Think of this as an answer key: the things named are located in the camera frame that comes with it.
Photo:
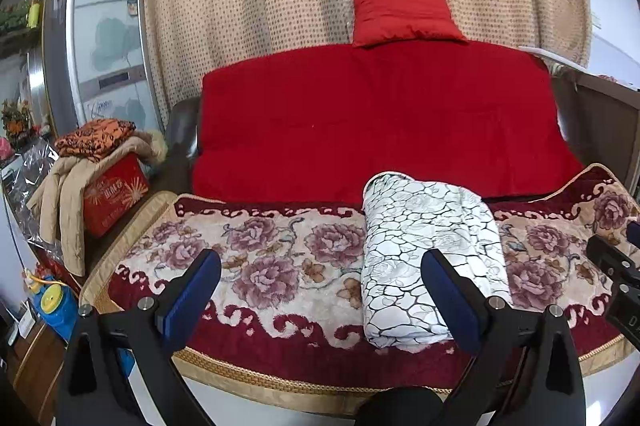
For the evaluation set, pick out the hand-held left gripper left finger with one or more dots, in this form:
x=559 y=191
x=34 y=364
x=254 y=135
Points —
x=192 y=301

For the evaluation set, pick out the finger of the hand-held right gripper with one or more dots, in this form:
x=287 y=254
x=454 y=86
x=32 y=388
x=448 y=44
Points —
x=607 y=253
x=634 y=232

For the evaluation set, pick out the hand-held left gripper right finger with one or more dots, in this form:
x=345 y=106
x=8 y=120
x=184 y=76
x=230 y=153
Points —
x=450 y=301

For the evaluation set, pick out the white black crackle-print coat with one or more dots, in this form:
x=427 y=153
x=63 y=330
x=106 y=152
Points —
x=400 y=256

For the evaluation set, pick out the red floral sofa mat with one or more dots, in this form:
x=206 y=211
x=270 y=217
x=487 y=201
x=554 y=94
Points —
x=280 y=266

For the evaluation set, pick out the wooden side table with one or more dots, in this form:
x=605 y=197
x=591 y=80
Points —
x=610 y=116

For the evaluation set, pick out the red cardboard box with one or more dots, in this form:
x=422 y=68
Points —
x=115 y=196

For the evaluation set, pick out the blue bottle with yellow lid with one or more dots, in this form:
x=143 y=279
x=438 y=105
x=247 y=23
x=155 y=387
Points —
x=55 y=311

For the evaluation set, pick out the dark leather sofa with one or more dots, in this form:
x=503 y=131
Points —
x=180 y=141

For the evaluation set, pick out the low wooden cabinet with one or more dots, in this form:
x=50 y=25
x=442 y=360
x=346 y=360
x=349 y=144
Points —
x=40 y=366

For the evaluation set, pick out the beige padded jacket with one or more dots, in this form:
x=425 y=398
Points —
x=62 y=196

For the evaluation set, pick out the orange black patterned cloth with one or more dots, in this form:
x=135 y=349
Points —
x=95 y=139

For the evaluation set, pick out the white window board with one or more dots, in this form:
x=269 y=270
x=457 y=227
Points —
x=555 y=55

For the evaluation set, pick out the red blanket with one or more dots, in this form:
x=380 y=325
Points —
x=375 y=121

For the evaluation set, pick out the clear plastic sheet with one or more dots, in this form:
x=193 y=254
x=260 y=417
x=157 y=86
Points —
x=25 y=186

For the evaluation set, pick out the flower ornament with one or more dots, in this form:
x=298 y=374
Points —
x=17 y=119

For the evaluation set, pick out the silver refrigerator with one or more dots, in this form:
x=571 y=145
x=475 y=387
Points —
x=100 y=46

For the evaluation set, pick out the red pillow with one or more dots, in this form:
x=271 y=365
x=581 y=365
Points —
x=405 y=16

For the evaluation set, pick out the tall wooden cabinet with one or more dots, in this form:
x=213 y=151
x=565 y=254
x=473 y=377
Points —
x=12 y=44

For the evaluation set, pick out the green ornament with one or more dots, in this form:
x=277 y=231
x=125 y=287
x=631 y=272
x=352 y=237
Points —
x=20 y=16

